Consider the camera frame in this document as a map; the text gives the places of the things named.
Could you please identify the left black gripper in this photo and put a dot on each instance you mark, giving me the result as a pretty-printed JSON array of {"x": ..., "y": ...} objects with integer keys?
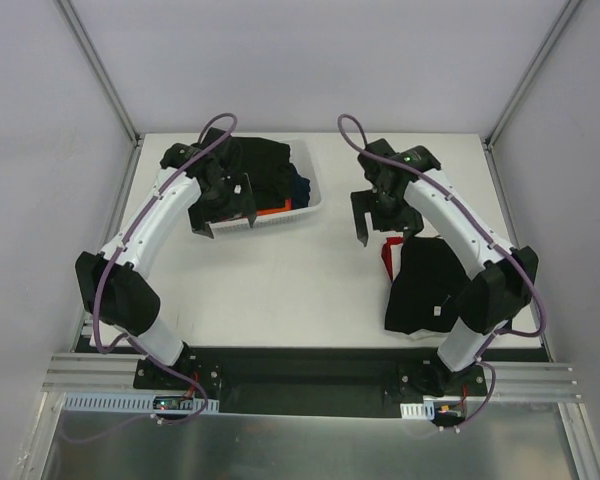
[{"x": 225, "y": 209}]

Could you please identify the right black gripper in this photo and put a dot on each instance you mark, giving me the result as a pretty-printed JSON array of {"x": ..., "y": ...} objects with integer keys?
[{"x": 386, "y": 213}]

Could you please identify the black t shirt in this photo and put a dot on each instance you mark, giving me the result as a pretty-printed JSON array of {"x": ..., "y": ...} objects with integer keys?
[
  {"x": 266, "y": 162},
  {"x": 423, "y": 293}
]

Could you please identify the white plastic laundry basket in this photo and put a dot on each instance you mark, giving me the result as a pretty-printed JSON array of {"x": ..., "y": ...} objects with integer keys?
[{"x": 245, "y": 178}]

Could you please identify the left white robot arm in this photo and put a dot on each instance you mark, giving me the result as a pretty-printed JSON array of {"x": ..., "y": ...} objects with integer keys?
[{"x": 114, "y": 282}]

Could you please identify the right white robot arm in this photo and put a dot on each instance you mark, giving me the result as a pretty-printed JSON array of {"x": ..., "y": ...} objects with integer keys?
[{"x": 501, "y": 276}]

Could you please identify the orange t shirt in basket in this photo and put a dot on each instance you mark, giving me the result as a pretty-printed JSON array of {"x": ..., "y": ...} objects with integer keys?
[{"x": 285, "y": 207}]

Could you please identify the navy t shirt in basket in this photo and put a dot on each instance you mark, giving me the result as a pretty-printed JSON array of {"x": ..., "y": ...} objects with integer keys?
[{"x": 300, "y": 189}]

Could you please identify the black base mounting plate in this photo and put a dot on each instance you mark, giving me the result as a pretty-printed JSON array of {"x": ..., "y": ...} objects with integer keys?
[{"x": 330, "y": 382}]

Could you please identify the right aluminium corner post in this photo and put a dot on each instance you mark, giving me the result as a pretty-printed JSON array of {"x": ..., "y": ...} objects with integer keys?
[{"x": 542, "y": 54}]

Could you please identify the aluminium corner post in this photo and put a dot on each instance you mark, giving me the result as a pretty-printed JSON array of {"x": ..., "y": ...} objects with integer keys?
[
  {"x": 542, "y": 54},
  {"x": 72, "y": 18}
]

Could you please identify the left aluminium corner post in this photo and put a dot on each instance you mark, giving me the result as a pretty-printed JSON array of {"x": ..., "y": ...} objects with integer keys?
[{"x": 72, "y": 18}]

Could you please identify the right white cable duct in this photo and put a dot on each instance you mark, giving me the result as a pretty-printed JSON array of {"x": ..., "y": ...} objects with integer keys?
[{"x": 424, "y": 410}]

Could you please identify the white cable duct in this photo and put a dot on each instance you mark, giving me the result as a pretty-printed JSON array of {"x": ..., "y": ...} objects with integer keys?
[
  {"x": 139, "y": 404},
  {"x": 424, "y": 410}
]

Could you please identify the left white cable duct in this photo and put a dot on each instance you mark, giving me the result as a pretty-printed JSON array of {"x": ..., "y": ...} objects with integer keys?
[{"x": 139, "y": 404}]

